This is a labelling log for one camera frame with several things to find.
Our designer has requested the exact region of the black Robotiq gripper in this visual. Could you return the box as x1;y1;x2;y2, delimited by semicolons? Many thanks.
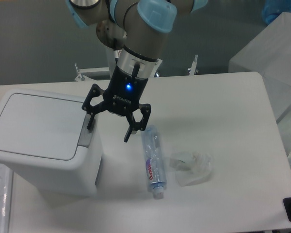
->
81;65;152;143

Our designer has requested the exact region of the white push-button trash can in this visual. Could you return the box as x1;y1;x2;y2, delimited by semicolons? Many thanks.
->
0;88;103;197

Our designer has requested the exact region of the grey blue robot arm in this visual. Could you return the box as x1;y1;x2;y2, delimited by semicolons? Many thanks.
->
66;0;207;141

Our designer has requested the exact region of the crushed clear plastic water bottle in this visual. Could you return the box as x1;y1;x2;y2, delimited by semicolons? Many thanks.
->
141;125;167;200

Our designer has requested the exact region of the crumpled clear plastic wrapper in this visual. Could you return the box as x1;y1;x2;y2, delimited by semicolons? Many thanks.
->
167;151;214;187

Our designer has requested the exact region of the white perforated tray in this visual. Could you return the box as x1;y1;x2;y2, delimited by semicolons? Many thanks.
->
0;164;13;233

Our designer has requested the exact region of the translucent plastic storage box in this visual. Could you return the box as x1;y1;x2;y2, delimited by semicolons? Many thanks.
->
228;13;291;167

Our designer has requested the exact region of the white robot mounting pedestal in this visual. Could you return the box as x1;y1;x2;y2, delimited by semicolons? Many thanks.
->
96;19;127;78

